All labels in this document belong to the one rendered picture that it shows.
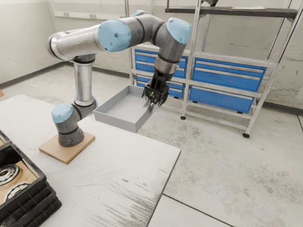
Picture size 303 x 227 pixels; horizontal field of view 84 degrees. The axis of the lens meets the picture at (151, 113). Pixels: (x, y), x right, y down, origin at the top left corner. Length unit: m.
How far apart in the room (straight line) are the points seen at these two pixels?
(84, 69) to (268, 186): 1.85
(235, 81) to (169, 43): 1.63
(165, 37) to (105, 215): 0.74
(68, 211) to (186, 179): 1.17
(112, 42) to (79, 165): 0.77
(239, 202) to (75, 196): 1.36
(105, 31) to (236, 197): 1.69
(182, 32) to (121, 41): 0.17
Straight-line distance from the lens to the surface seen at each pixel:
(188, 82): 2.15
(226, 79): 2.11
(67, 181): 1.02
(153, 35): 0.56
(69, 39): 0.66
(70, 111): 1.04
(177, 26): 0.52
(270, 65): 2.04
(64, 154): 1.11
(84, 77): 0.95
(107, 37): 0.47
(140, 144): 1.09
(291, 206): 2.02
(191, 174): 1.84
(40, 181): 0.78
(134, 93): 0.91
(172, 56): 0.54
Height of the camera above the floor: 1.48
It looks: 36 degrees down
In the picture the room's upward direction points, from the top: straight up
